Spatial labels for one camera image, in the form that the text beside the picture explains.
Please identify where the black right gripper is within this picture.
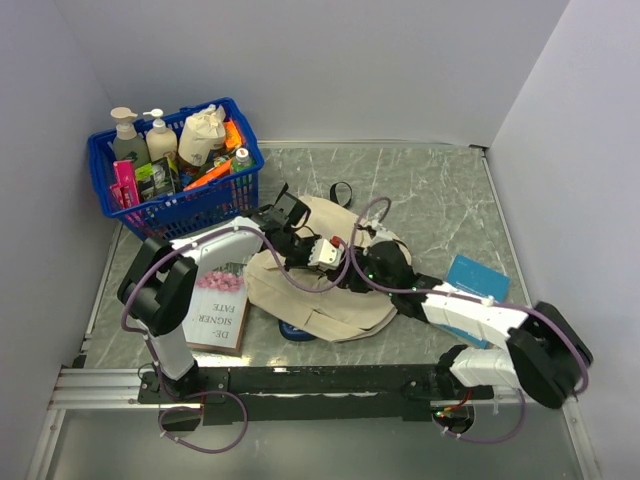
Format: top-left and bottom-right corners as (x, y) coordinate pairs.
(326, 245), (396, 298)

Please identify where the beige canvas backpack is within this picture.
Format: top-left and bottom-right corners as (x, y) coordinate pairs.
(244, 195), (397, 342)

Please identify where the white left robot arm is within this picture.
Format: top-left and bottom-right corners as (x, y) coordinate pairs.
(117, 192), (313, 402)

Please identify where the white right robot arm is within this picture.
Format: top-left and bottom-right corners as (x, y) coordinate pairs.
(347, 240), (593, 409)

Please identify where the blue thin booklet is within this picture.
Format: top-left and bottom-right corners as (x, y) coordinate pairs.
(435, 254), (510, 350)

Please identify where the blue shark pencil case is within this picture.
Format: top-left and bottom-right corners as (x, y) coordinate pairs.
(278, 320), (316, 342)

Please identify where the pink flower cover book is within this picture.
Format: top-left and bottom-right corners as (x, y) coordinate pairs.
(182, 262), (249, 356)

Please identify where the orange package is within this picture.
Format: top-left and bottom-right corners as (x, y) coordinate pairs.
(184, 120), (246, 191)

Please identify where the blue plastic basket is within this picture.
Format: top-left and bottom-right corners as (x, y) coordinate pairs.
(87, 97), (264, 240)

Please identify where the beige cloth pouch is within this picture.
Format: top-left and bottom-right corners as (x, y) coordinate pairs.
(178, 104), (226, 167)

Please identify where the black green box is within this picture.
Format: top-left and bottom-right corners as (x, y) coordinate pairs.
(135, 157), (181, 202)

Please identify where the cream pump bottle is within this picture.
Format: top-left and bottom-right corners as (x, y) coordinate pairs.
(144, 108), (178, 162)

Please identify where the pink box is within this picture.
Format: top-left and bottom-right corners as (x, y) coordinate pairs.
(110, 160), (140, 209)

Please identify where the green pump bottle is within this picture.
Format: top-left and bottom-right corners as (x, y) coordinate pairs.
(110, 107), (150, 169)

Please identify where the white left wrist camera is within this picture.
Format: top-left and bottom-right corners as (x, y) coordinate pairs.
(308, 238), (345, 270)

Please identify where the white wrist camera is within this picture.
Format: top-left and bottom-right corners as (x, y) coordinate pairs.
(356, 220), (395, 244)
(308, 238), (345, 270)

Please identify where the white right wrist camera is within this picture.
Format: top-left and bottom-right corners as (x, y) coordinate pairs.
(356, 220), (395, 244)

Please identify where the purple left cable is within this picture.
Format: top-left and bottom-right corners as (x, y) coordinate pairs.
(121, 227), (354, 455)

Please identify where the aluminium rail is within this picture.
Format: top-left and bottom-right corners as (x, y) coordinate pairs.
(47, 362), (579, 412)

